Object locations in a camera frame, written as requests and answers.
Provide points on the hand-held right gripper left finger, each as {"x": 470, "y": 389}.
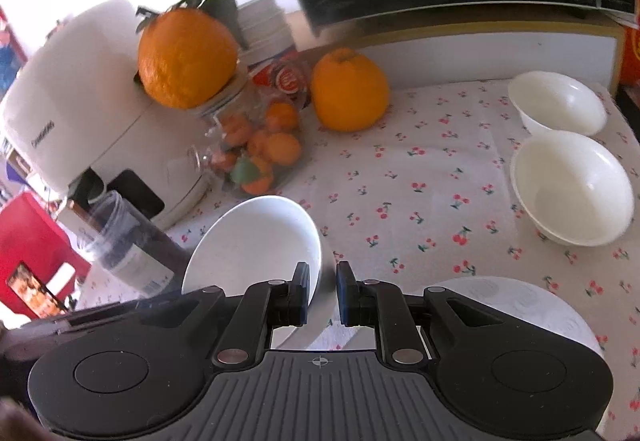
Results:
{"x": 302, "y": 296}

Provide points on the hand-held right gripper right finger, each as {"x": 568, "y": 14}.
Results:
{"x": 342, "y": 296}

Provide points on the bright white bowl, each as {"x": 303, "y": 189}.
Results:
{"x": 250, "y": 241}

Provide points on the blue patterned plate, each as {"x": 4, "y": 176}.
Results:
{"x": 525, "y": 306}

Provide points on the stack of white bowls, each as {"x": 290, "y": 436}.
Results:
{"x": 262, "y": 28}

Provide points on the cherry print tablecloth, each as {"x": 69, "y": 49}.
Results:
{"x": 425, "y": 201}

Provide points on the clear jar with dark contents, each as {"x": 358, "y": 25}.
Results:
{"x": 135, "y": 246}

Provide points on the glass jar of small oranges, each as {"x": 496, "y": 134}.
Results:
{"x": 260, "y": 146}

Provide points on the red snack packet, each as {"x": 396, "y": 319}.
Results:
{"x": 285, "y": 78}

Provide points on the white air fryer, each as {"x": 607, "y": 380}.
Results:
{"x": 90, "y": 111}

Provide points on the cream white bowl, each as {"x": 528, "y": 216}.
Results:
{"x": 557, "y": 101}
{"x": 570, "y": 186}

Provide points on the large orange with leaves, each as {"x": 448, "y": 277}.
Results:
{"x": 185, "y": 61}

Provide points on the wooden cabinet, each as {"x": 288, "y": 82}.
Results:
{"x": 500, "y": 46}

